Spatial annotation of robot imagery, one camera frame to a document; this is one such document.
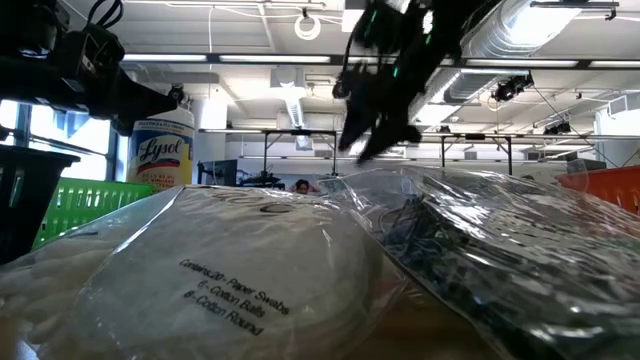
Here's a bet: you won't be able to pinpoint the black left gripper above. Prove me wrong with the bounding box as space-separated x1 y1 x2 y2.
44 57 179 137

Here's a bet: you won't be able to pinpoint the black rig camera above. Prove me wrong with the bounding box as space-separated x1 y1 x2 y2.
491 71 535 104

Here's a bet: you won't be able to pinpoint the black rig frame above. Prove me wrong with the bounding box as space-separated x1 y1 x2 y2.
438 132 515 176
259 128 340 190

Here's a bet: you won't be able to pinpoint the bagged white vanity pack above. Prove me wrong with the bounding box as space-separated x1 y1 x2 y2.
0 184 419 360

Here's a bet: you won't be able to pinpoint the bagged black hair ties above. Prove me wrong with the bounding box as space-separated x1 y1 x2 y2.
317 166 640 360

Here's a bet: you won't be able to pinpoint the white cable coil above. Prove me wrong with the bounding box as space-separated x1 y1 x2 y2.
293 13 323 42

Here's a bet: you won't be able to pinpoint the green plastic basket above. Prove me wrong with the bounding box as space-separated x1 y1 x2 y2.
32 178 157 250

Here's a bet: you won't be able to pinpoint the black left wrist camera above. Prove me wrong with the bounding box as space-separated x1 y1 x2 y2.
79 22 126 69

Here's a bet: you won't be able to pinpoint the window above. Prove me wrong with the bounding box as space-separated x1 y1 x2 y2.
0 99 121 182

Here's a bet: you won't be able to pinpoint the orange plastic basket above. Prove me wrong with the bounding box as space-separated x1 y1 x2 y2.
556 165 640 216

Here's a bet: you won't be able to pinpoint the dark computer monitor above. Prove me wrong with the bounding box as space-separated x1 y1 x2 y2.
566 157 609 175
196 158 240 188

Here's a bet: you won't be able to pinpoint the Lysol wipes canister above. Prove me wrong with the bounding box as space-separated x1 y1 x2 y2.
125 106 196 192

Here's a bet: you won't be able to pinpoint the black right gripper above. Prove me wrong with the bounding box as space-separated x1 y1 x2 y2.
337 0 451 165

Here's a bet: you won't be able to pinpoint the black plastic basket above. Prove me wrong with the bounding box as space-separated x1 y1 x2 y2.
0 144 81 266

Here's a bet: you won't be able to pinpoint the silver ventilation duct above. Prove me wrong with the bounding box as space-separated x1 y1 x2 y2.
407 0 586 126

